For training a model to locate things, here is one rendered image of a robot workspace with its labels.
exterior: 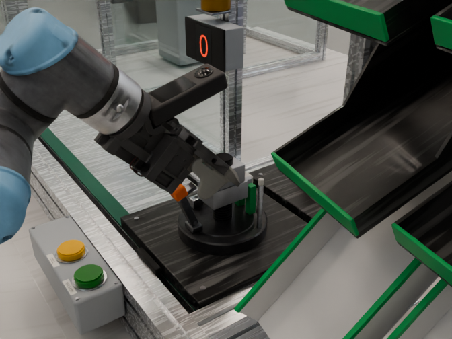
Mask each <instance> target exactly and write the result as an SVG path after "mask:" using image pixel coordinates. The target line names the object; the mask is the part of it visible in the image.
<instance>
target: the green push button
mask: <svg viewBox="0 0 452 339"><path fill-rule="evenodd" d="M103 279H104V272H103V269H102V268H101V267H100V266H98V265H95V264H88V265H85V266H82V267H80V268H79V269H77V270H76V271H75V273H74V280H75V284H76V285H77V286H78V287H81V288H91V287H94V286H96V285H98V284H100V283H101V282H102V281H103Z"/></svg>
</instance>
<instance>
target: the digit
mask: <svg viewBox="0 0 452 339"><path fill-rule="evenodd" d="M196 58H198V59H200V60H202V61H204V62H207V63H209V64H211V29H209V28H206V27H204V26H201V25H198V24H196Z"/></svg>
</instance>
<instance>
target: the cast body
mask: <svg viewBox="0 0 452 339"><path fill-rule="evenodd" d="M216 155H217V156H218V157H219V158H221V159H222V160H223V161H224V162H225V163H226V164H228V165H229V166H230V167H231V168H232V169H234V170H235V171H236V172H237V175H238V178H239V181H240V185H239V186H238V187H237V186H236V185H235V184H234V183H232V182H228V183H226V184H225V185H224V186H223V187H222V188H221V189H219V190H218V191H217V192H216V193H215V194H214V195H212V196H211V197H210V198H209V199H206V200H204V199H201V198H200V197H199V199H201V200H202V201H203V202H204V203H206V204H207V205H208V206H209V207H211V208H212V209H213V210H215V209H218V208H221V207H223V206H226V205H228V204H231V203H234V202H237V201H239V200H242V199H245V198H247V197H248V184H249V183H252V178H251V177H249V176H246V177H245V167H246V166H245V164H244V163H242V162H241V161H239V160H238V159H236V158H234V157H233V156H232V155H230V154H228V153H218V154H216Z"/></svg>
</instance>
